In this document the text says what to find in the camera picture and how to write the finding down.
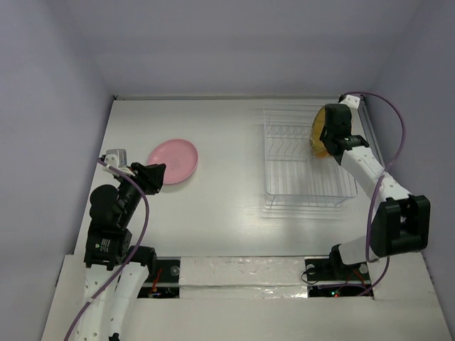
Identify white wire dish rack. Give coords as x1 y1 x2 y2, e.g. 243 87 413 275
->
263 104 358 207

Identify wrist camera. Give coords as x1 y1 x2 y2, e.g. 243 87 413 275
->
100 148 129 174
338 94 362 109

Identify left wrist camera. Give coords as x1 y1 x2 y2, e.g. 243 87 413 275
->
100 148 129 174

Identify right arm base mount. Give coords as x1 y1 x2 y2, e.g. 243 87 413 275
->
304 257 370 283

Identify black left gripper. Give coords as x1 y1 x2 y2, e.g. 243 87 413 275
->
115 160 166 224

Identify orange round woven plate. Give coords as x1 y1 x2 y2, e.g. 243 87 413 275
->
311 140 330 158

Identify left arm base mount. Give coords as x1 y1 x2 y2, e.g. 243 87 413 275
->
138 258 181 299

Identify pink round plate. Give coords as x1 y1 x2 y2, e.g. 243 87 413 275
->
147 139 199 185

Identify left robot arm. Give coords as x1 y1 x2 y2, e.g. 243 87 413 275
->
64 155 166 340

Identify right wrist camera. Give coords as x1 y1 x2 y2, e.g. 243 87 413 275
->
338 94 362 109

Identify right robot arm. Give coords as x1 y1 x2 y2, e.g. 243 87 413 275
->
318 103 431 278

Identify orange square woven tray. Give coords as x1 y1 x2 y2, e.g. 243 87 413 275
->
311 104 353 143

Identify silver foil strip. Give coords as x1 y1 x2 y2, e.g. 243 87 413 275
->
178 256 308 300

